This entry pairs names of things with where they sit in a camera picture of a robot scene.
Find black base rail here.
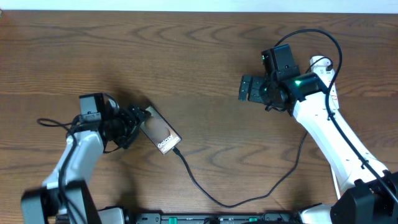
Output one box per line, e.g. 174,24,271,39
134,212,302,224

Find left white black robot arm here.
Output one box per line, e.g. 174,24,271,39
21,93,150,223

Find black charger cable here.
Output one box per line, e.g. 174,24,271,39
172,55,334,208

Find white power strip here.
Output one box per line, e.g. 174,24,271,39
310,55,339,111

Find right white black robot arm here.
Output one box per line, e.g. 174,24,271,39
239,44,397,223

